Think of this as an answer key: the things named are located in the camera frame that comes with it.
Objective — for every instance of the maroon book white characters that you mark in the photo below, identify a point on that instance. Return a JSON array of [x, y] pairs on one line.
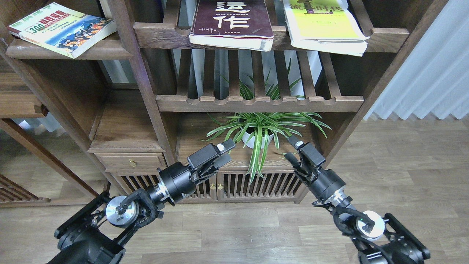
[[238, 24]]

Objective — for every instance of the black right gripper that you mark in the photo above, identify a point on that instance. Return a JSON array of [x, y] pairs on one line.
[[324, 184]]

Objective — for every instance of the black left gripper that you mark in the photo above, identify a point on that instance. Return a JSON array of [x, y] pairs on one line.
[[179, 181]]

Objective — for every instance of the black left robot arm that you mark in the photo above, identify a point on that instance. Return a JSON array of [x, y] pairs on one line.
[[98, 233]]

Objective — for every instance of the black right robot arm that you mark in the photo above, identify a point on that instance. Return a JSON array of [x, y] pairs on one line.
[[379, 240]]

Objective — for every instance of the brass drawer knob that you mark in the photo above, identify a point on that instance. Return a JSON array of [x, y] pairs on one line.
[[132, 163]]

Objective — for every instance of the white plant pot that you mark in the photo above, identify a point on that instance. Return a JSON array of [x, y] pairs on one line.
[[251, 136]]

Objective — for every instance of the book with mountain cover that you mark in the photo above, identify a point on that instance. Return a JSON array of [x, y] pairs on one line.
[[62, 30]]

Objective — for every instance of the dark wooden bookshelf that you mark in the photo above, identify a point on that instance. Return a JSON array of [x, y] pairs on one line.
[[143, 92]]

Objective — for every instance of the yellow green book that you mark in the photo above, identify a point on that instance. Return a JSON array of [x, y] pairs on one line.
[[325, 26]]

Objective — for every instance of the green spider plant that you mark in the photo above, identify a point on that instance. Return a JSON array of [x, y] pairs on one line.
[[279, 123]]

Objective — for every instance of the white curtain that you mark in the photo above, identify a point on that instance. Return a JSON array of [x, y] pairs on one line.
[[434, 79]]

